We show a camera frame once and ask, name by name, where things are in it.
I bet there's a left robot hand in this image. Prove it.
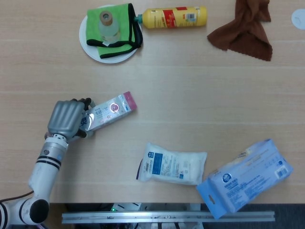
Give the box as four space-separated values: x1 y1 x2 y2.
47 97 96 143

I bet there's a white pink toothpaste box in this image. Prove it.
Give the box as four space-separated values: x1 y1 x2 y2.
81 91 138 133

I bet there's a white round plate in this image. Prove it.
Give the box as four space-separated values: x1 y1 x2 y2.
79 4 142 64

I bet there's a green cloth with black trim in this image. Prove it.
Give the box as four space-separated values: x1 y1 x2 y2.
86 3 144 60

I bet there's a clear bottle with wooden cap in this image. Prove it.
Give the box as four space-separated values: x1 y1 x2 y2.
98 10 122 44

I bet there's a white cotton pad pack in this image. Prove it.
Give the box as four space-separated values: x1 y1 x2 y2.
135 142 208 186

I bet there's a yellow bottle with green cap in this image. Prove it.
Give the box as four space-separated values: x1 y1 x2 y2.
134 6 208 30

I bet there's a blue wipes package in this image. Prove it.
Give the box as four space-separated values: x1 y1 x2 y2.
195 138 294 220

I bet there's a brown cloth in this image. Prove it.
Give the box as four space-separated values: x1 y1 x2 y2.
206 0 273 62

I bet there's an aluminium rail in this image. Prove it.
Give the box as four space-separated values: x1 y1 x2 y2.
61 210 275 224

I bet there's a white round cable grommet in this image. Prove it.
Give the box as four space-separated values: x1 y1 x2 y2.
291 8 305 31

